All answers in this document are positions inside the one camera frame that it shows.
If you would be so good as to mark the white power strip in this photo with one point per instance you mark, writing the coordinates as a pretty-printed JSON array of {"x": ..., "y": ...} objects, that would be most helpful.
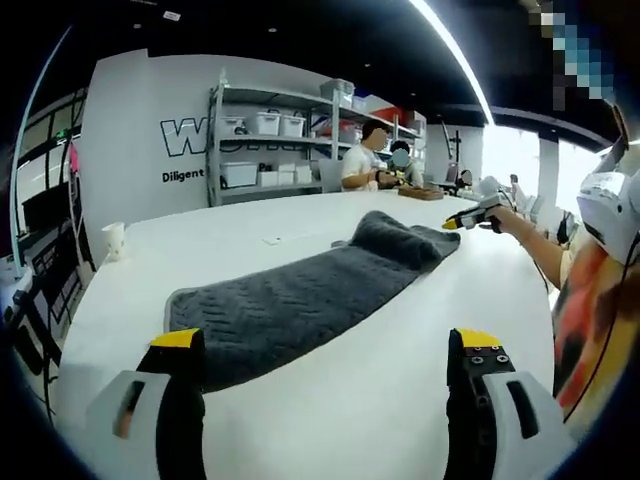
[{"x": 273, "y": 240}]

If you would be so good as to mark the small white box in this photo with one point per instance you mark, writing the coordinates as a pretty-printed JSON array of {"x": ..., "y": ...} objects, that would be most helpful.
[
  {"x": 303, "y": 175},
  {"x": 286, "y": 178},
  {"x": 267, "y": 179}
]

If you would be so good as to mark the pink cloth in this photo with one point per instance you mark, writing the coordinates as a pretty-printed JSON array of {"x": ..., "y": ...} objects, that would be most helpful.
[{"x": 74, "y": 156}]

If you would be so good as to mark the long ceiling strip light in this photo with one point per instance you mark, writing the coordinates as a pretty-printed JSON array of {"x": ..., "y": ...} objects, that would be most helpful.
[{"x": 421, "y": 5}]

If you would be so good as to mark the grey metal shelf rack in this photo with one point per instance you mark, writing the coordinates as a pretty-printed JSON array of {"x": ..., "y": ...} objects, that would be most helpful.
[{"x": 270, "y": 190}]

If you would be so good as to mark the grey plush towel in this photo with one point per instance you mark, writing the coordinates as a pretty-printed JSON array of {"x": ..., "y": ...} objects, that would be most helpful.
[{"x": 300, "y": 300}]

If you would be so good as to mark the large white storage bin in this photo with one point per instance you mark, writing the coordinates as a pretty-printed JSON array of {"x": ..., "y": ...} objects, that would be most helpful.
[{"x": 239, "y": 175}]

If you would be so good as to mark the clear storage bin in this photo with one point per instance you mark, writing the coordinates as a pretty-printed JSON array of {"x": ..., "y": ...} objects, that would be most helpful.
[
  {"x": 362, "y": 103},
  {"x": 337, "y": 91}
]

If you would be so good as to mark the glass window wall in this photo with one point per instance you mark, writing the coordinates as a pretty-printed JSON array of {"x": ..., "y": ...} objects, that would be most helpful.
[{"x": 37, "y": 150}]

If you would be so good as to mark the white chest-worn device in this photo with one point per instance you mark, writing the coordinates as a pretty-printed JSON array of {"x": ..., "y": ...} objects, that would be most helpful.
[{"x": 605, "y": 210}]

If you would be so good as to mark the black monitor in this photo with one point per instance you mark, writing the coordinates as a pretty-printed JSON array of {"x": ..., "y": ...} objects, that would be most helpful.
[{"x": 45, "y": 207}]

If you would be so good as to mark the white chair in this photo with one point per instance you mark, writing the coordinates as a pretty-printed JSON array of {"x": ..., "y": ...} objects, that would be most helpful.
[{"x": 330, "y": 176}]

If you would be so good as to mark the white lidded storage bin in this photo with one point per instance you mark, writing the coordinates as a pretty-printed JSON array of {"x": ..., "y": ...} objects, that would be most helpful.
[
  {"x": 292, "y": 126},
  {"x": 268, "y": 124},
  {"x": 232, "y": 126}
]

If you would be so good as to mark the person's torso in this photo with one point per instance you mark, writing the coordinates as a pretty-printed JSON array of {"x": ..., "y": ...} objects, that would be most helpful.
[{"x": 590, "y": 300}]

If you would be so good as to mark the black pole stand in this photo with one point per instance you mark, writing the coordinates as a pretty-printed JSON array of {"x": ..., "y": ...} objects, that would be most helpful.
[{"x": 455, "y": 150}]

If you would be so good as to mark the black metal rack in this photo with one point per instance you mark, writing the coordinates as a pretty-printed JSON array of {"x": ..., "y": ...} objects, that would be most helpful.
[{"x": 55, "y": 280}]

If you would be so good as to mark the white paper cup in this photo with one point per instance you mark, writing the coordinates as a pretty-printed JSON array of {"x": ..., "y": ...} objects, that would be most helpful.
[{"x": 114, "y": 242}]

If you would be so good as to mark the person's right hand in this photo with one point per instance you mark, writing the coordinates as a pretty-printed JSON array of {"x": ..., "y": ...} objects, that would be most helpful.
[{"x": 505, "y": 220}]

